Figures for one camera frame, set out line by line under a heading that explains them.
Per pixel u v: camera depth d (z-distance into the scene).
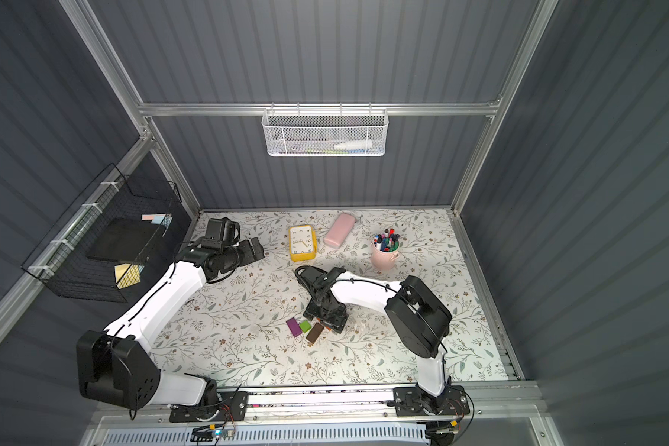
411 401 0.74
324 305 0.65
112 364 0.46
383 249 0.94
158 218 0.83
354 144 0.89
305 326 0.87
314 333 0.87
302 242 1.06
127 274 0.61
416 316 0.52
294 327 0.87
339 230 1.12
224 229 0.65
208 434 0.70
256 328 0.88
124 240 0.72
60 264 0.62
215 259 0.59
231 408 0.73
